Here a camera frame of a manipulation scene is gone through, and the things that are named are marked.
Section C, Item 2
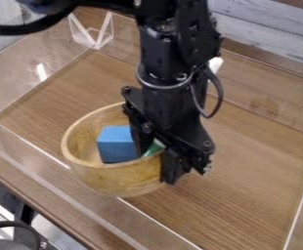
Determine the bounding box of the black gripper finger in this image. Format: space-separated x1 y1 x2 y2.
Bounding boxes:
131 122 154 155
160 147 190 185

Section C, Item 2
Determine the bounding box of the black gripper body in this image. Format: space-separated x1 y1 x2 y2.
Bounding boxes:
122 65 215 174

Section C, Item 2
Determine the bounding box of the blue foam block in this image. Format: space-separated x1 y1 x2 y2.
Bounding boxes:
96 125 139 163

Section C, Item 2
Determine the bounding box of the brown wooden bowl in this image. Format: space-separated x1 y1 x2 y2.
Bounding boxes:
60 103 163 197

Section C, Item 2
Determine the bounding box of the green Expo marker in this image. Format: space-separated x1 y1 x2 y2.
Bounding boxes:
143 57 223 156

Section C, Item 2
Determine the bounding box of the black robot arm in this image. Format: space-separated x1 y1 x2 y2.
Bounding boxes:
26 0 224 185

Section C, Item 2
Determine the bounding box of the clear acrylic tray wall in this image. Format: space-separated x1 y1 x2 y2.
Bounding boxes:
0 9 303 250

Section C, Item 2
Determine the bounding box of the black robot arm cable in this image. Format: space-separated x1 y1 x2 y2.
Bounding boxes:
0 0 78 36

